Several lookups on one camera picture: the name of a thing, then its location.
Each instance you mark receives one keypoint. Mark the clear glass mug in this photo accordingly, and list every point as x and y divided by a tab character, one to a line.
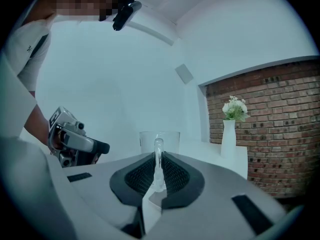
172	144

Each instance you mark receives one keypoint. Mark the person's white shirt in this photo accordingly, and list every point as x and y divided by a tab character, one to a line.
22	66

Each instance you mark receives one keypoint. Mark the white flower bunch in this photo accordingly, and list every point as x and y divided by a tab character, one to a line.
235	110

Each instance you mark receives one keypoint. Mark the person's left forearm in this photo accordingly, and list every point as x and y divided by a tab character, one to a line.
37	124

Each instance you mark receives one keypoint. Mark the person's left hand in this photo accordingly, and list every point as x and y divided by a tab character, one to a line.
60	140

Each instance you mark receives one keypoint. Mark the black head-mounted camera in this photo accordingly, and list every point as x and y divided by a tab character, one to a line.
125	11

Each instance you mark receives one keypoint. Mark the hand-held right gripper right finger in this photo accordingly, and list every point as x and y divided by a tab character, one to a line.
212	196

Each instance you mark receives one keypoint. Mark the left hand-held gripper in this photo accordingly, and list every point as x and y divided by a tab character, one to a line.
57	116

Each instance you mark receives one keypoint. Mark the white table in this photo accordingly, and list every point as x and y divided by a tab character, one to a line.
237	164

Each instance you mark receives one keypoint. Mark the grey wall plate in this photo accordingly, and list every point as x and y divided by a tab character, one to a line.
184	74

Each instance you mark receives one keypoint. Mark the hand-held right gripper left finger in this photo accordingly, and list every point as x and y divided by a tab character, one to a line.
100	184

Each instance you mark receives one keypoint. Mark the white vase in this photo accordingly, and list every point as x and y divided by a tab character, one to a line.
228	139

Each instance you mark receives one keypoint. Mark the person's head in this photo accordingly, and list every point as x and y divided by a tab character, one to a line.
82	1

